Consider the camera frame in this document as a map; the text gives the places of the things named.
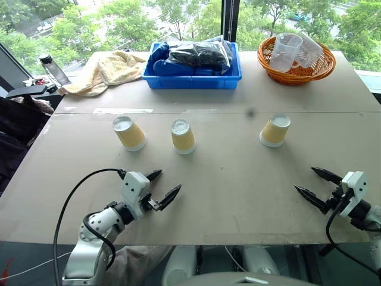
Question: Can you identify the pale yellow towel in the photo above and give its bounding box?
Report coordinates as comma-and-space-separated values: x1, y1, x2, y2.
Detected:
57, 50, 147, 98

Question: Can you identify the blue bundled fabric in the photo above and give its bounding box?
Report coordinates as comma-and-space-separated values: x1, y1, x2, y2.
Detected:
146, 41, 223, 77

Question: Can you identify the white rounded robot leg shell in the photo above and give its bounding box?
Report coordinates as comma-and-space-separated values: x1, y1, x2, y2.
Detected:
161, 245, 198, 286
239, 245, 280, 275

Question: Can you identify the clear water bottle black cap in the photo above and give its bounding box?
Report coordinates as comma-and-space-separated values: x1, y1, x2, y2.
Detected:
39, 54, 71, 86

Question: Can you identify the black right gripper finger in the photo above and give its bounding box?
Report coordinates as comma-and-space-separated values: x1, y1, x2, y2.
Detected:
310, 166, 343, 185
293, 184, 330, 215

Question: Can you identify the black chair armrest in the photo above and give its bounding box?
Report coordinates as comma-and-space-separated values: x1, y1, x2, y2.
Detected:
5, 83, 57, 100

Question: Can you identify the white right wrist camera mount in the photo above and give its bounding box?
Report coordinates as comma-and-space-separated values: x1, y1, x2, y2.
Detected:
339, 170, 368, 219

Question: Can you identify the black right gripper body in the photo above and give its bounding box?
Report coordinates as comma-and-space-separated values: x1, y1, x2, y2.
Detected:
326, 184, 354, 214

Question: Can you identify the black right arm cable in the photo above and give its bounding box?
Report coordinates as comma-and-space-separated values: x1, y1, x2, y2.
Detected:
325, 192, 381, 276

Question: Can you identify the orange woven basket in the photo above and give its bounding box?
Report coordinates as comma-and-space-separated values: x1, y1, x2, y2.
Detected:
257, 36, 337, 86

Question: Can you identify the grey cloth under table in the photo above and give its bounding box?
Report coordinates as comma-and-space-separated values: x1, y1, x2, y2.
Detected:
102, 245, 177, 286

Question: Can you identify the blue plastic bin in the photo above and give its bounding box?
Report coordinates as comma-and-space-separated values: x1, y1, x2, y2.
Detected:
140, 41, 243, 91

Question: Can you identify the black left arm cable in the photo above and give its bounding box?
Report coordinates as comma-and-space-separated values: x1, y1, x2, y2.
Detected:
53, 168, 127, 286

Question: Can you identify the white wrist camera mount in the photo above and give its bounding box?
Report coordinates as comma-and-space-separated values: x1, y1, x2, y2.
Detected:
120, 171, 152, 220
339, 170, 368, 219

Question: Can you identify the clear plastic measuring cup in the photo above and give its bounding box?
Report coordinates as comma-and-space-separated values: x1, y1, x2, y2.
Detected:
292, 30, 324, 69
269, 33, 304, 73

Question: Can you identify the black bag in clear plastic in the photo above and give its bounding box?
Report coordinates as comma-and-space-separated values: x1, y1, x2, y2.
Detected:
167, 42, 232, 69

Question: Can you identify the thin white cable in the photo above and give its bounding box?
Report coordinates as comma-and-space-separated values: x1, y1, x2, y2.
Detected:
0, 251, 73, 282

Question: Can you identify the yellow paper cup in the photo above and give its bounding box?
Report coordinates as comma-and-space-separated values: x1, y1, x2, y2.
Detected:
170, 119, 196, 156
112, 116, 148, 153
258, 114, 292, 149

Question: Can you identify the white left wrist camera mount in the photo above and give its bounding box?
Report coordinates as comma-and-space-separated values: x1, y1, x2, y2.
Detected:
120, 171, 152, 220

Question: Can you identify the black window frame post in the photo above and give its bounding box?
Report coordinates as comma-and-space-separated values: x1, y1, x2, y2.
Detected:
221, 0, 241, 50

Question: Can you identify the dark clothing on chair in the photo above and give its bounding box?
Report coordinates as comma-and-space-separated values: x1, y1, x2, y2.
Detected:
0, 95, 55, 194

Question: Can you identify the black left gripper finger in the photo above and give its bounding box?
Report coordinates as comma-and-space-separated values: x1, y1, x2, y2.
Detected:
145, 169, 163, 182
157, 184, 183, 212

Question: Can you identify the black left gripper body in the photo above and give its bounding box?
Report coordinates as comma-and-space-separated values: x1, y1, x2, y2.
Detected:
141, 192, 160, 212

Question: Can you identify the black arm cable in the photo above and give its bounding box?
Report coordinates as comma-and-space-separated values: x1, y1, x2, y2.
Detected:
53, 168, 127, 286
325, 192, 381, 276

